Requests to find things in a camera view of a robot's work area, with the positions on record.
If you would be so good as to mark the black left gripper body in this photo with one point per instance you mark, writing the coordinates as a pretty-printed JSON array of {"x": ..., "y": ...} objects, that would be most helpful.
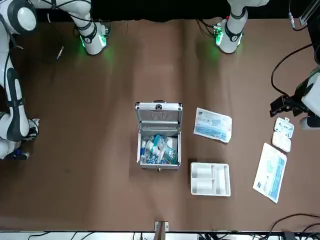
[{"x": 297, "y": 106}]

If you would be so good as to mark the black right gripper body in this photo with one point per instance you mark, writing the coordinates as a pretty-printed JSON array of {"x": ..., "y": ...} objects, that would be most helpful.
[{"x": 32, "y": 130}]

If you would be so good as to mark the white plastic partition tray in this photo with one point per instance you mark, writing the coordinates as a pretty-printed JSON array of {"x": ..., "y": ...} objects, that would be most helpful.
[{"x": 210, "y": 178}]

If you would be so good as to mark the aluminium first-aid case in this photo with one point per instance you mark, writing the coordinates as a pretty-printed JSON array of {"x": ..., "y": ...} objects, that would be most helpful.
[{"x": 158, "y": 117}]

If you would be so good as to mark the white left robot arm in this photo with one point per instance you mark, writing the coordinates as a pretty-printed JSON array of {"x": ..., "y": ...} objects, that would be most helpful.
[{"x": 232, "y": 37}]

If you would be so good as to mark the open white plaster box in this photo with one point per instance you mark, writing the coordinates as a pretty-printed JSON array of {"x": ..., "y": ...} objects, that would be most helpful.
[{"x": 282, "y": 135}]

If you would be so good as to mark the long white blue packet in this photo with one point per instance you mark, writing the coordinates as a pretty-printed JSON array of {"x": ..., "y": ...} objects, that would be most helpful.
[{"x": 271, "y": 172}]

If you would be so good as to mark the wide white blue packet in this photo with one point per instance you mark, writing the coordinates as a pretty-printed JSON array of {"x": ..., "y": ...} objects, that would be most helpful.
[{"x": 212, "y": 126}]

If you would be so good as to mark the teal packet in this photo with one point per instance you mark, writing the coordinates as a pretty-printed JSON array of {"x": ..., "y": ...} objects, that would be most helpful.
[{"x": 159, "y": 140}]

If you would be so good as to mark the aluminium frame bar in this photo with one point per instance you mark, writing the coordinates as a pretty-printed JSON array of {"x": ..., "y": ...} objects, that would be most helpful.
[{"x": 308, "y": 12}]

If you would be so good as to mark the aluminium profile post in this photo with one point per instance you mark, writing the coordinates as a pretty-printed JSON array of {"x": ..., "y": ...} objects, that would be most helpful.
[{"x": 161, "y": 226}]

